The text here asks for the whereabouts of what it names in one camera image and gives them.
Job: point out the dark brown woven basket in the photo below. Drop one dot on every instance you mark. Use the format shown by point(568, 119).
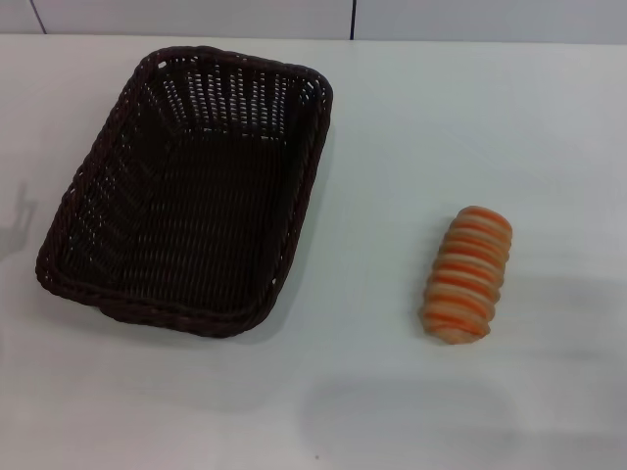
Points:
point(196, 220)

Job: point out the orange striped bread roll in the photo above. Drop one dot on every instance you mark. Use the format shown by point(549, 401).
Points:
point(465, 274)

